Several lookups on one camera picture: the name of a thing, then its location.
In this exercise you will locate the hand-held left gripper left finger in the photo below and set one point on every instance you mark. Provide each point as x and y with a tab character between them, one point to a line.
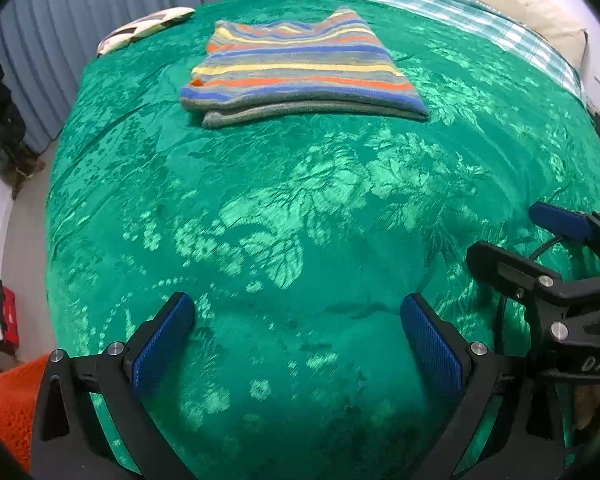
162	342

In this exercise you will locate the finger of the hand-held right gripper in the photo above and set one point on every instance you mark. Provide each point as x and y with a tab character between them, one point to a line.
505	265
560	220

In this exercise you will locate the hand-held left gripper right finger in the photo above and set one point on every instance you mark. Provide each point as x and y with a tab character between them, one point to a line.
432	347

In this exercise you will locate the striped knit sweater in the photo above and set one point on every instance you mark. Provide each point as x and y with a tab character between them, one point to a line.
300	70

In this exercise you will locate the dark hanging clothes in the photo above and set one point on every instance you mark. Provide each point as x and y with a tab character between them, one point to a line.
0	110

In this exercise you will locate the green floral blanket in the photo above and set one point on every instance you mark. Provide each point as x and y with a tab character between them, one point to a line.
290	240

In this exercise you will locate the orange shaggy rug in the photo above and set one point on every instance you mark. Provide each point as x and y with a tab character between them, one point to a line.
10	405

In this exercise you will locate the cream long pillow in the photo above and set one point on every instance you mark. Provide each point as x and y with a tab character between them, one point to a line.
525	5

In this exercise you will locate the green plaid bed sheet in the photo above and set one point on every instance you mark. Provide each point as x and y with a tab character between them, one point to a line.
460	15

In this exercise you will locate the brown white patterned pillow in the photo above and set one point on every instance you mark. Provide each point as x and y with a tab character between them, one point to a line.
142	27

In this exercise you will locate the grey blue curtain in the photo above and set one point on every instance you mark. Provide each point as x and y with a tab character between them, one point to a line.
110	15

